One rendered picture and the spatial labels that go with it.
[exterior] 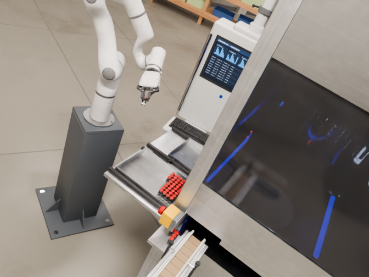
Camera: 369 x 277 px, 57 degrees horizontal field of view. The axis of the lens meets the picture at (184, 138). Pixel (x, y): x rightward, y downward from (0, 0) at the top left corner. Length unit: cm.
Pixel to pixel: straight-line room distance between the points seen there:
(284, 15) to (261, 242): 86
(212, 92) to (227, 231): 118
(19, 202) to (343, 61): 229
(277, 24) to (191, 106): 146
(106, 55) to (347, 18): 121
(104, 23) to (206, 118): 105
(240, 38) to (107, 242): 167
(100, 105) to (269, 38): 119
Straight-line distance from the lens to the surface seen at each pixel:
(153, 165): 192
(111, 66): 188
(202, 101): 246
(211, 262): 167
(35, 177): 292
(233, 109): 124
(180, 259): 152
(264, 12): 227
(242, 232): 148
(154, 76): 183
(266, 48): 116
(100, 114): 208
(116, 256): 257
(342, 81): 114
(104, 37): 188
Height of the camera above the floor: 211
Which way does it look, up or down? 33 degrees down
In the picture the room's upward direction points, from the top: 25 degrees clockwise
